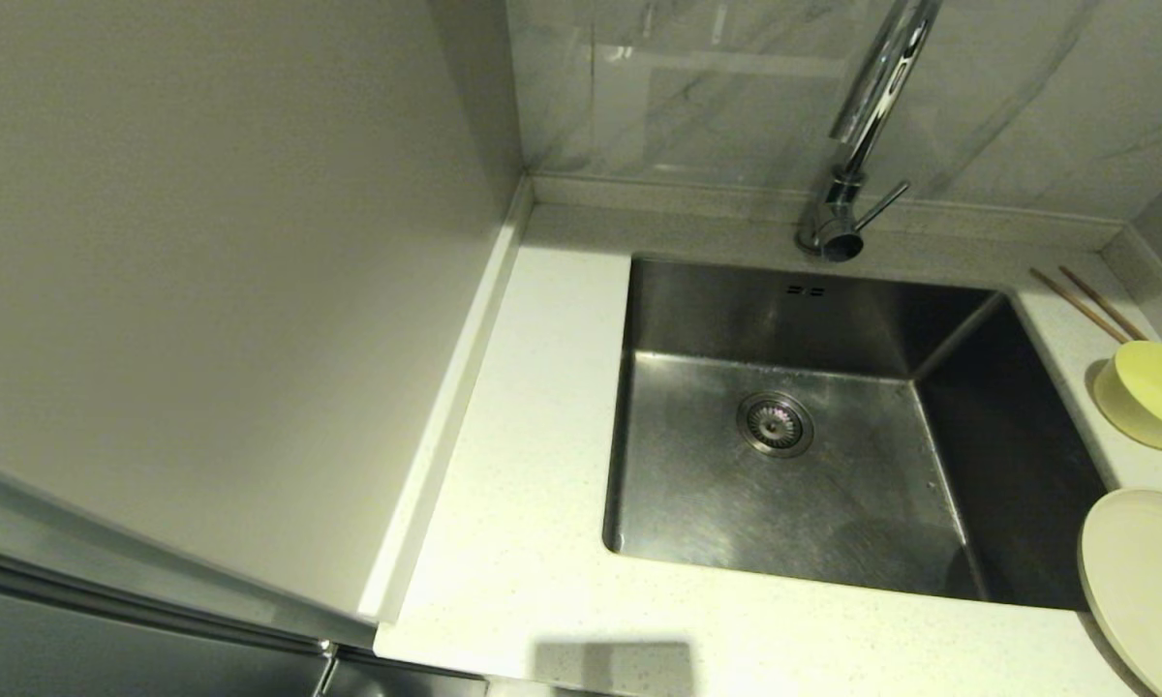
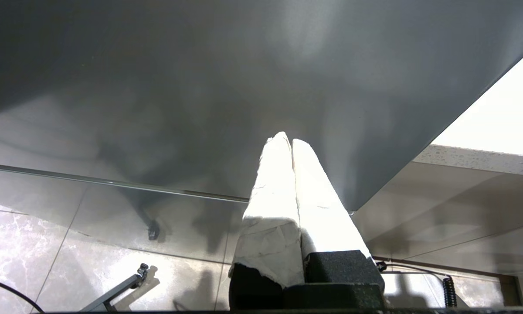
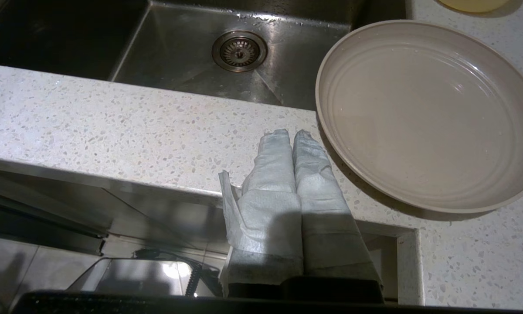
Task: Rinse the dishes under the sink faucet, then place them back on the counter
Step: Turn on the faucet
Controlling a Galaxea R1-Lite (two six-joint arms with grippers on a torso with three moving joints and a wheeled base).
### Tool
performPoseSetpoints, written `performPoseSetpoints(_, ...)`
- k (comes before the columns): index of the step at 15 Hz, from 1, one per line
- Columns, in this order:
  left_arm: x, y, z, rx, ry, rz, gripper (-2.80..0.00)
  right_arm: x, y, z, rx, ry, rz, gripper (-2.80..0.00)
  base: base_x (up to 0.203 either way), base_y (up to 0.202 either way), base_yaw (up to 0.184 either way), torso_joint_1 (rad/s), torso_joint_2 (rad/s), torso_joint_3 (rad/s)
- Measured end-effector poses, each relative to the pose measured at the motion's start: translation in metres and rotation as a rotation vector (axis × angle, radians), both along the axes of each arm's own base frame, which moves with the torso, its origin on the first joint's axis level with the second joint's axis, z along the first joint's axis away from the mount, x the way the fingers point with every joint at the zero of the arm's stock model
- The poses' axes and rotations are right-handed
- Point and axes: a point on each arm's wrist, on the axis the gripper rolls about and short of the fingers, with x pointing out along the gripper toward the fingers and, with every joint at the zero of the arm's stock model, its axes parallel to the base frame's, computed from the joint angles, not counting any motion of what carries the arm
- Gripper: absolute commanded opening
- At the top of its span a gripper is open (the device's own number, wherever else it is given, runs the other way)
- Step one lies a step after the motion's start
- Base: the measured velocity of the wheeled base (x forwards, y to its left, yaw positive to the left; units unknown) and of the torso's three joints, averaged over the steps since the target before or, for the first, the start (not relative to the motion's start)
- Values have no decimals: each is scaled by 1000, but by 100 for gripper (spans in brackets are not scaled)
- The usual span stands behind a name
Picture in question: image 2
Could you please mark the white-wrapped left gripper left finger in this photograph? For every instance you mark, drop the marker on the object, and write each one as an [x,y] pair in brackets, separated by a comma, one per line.
[270,205]

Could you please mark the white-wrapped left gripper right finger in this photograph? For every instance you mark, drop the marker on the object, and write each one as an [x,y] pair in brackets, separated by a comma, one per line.
[322,205]

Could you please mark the beige base cabinet front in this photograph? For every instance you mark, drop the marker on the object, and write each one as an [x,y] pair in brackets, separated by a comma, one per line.
[440,209]

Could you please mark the grey stainless appliance door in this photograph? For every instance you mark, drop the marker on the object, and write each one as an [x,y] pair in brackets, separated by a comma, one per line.
[178,87]

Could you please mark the grey metal strut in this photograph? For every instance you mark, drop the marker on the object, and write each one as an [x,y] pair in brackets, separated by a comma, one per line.
[117,290]

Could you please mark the beige tall side panel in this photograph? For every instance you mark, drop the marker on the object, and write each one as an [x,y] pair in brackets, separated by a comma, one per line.
[505,113]

